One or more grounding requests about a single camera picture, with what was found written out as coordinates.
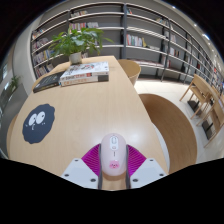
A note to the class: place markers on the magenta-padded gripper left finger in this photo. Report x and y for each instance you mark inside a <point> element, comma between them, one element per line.
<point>77,171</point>

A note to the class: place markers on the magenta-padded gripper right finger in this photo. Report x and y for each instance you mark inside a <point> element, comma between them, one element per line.
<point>150,171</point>

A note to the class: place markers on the small green floor plant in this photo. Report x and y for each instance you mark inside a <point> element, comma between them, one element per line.
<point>14,82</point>

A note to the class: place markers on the pink white computer mouse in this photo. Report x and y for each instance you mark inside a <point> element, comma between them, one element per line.
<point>113,156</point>

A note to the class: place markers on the group of ceiling lights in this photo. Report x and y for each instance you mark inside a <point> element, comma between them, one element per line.
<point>205,36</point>

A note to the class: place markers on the green potted plant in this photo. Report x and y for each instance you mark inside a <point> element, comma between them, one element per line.
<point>76,41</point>

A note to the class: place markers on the white book with dark spine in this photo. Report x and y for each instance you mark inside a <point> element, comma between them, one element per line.
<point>83,80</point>

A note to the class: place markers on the white illustrated book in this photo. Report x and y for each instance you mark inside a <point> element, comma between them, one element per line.
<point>86,69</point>

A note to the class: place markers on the group of wooden frame chairs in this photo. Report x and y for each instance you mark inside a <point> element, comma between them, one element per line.
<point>200,88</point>

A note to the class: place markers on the black hardcover book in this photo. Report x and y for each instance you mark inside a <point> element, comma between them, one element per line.
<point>46,83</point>

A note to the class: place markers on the grey bookshelf unit with books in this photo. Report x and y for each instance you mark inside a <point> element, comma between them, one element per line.
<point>96,20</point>

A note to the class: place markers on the dark cloud-shaped mouse pad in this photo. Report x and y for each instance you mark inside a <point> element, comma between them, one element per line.
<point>43,133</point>

